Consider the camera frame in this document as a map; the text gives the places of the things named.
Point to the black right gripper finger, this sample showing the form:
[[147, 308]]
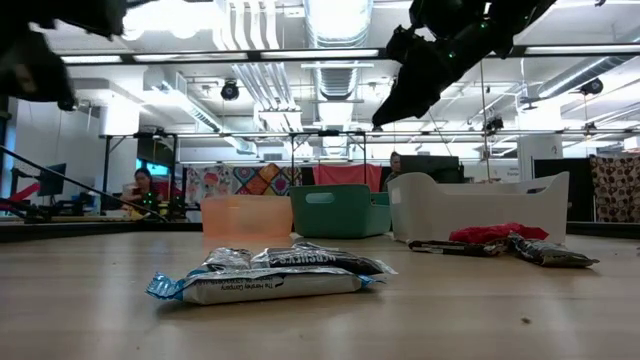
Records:
[[420, 100], [397, 97]]

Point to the dark Hershey's chocolate bar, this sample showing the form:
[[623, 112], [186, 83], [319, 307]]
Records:
[[450, 248], [320, 260], [227, 259], [547, 255]]

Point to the red KitKat bar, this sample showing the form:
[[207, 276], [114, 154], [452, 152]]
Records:
[[492, 233]]

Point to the white Hershey's cookies creme bar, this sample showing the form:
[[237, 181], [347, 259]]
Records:
[[270, 290]]

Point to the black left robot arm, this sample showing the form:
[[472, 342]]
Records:
[[60, 15]]

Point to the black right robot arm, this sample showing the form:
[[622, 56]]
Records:
[[515, 20]]

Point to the person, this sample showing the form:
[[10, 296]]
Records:
[[142, 187], [394, 167]]

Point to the red hanging cloth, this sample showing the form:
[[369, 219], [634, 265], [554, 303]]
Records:
[[345, 175]]

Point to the white plastic bin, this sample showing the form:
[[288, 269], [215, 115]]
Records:
[[460, 215]]

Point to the red slanted bar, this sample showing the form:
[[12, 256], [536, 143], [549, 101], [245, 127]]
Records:
[[27, 192]]

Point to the teal plastic bin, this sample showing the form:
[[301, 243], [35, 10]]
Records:
[[340, 215]]

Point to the white pillar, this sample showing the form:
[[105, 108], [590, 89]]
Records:
[[540, 155]]

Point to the black hanging panel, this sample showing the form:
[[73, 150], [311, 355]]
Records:
[[155, 150]]

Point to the colourful patchwork quilt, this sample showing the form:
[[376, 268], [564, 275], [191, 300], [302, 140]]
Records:
[[260, 180]]

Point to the teal lit screen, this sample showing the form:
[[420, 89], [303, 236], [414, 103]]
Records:
[[162, 169]]

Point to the black partition panel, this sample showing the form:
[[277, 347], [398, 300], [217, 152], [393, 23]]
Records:
[[580, 190]]

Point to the orange translucent plastic bin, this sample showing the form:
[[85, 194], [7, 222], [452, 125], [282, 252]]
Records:
[[247, 215]]

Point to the white floral cloth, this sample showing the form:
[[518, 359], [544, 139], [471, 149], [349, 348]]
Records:
[[212, 182]]

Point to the brown dotted curtain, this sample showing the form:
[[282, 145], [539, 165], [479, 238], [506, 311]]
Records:
[[617, 190]]

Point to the small dark crumb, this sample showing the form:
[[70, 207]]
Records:
[[526, 320]]

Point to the round silver ventilation duct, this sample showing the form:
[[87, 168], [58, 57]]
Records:
[[340, 80]]

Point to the black background rig frame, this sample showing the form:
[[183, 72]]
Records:
[[330, 133]]

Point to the black ceiling camera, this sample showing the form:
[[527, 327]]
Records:
[[494, 125], [592, 86], [230, 91]]

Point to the black aluminium rig frame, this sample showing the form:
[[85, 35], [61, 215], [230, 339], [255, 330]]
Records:
[[30, 232]]

